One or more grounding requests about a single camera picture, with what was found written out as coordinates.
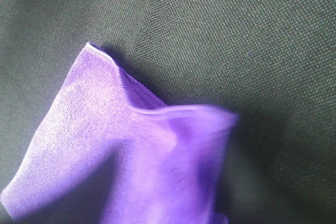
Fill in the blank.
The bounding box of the purple microfiber towel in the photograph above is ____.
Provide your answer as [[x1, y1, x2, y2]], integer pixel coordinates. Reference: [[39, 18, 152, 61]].
[[1, 43, 237, 223]]

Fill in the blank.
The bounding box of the black table cloth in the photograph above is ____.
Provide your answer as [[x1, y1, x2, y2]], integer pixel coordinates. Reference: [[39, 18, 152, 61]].
[[1, 0, 335, 223]]

